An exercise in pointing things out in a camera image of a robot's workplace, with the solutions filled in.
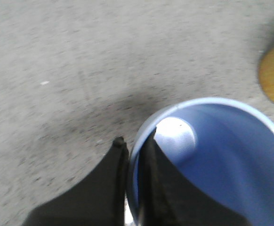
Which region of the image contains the blue plastic cup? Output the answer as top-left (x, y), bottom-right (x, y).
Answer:
top-left (127, 97), bottom-right (274, 226)

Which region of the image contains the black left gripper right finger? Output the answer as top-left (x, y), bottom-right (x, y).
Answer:
top-left (138, 130), bottom-right (251, 226)

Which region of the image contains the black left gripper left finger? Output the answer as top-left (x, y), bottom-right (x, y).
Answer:
top-left (23, 137), bottom-right (129, 226)

